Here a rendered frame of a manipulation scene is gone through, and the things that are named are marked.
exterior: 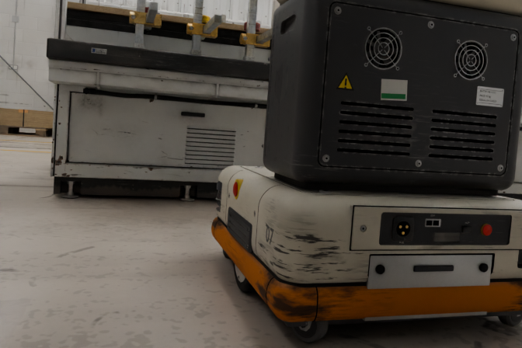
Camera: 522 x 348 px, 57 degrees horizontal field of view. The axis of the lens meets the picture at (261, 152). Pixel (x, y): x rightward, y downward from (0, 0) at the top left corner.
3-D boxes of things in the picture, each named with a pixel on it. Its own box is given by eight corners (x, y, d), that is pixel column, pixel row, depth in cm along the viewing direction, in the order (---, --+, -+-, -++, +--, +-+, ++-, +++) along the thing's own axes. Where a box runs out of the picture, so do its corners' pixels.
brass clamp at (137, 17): (161, 26, 209) (161, 14, 208) (129, 22, 205) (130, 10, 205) (160, 28, 215) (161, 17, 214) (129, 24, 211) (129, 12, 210)
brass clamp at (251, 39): (269, 46, 223) (270, 35, 223) (241, 43, 219) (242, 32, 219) (266, 48, 229) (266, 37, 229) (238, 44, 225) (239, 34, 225)
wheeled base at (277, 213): (557, 320, 103) (569, 204, 101) (276, 336, 84) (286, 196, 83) (388, 241, 167) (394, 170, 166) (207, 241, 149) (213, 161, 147)
